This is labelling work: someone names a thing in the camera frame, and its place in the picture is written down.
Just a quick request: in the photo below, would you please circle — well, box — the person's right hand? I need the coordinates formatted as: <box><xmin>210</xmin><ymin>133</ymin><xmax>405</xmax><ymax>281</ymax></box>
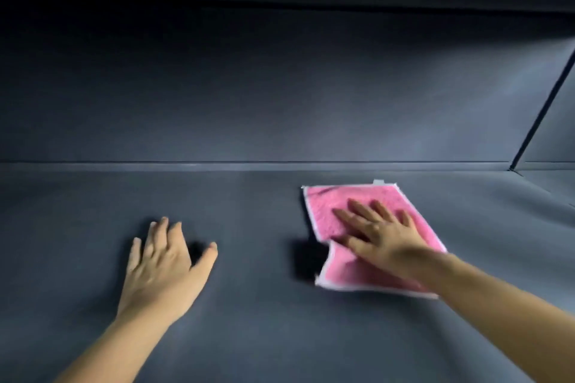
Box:
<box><xmin>332</xmin><ymin>199</ymin><xmax>439</xmax><ymax>283</ymax></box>

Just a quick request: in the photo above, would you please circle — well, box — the person's left hand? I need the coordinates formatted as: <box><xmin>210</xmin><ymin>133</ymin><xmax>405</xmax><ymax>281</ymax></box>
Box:
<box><xmin>116</xmin><ymin>217</ymin><xmax>219</xmax><ymax>326</ymax></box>

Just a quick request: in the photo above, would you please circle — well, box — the pink cleaning cloth white edge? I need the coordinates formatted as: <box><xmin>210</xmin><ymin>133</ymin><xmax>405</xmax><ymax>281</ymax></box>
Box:
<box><xmin>300</xmin><ymin>179</ymin><xmax>449</xmax><ymax>300</ymax></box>

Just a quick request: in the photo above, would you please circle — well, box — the person's right forearm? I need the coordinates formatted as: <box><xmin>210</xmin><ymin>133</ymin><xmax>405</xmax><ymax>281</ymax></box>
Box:
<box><xmin>420</xmin><ymin>249</ymin><xmax>575</xmax><ymax>383</ymax></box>

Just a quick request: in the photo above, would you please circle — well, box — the person's left forearm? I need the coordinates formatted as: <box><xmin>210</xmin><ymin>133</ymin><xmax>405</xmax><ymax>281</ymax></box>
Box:
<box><xmin>53</xmin><ymin>312</ymin><xmax>177</xmax><ymax>383</ymax></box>

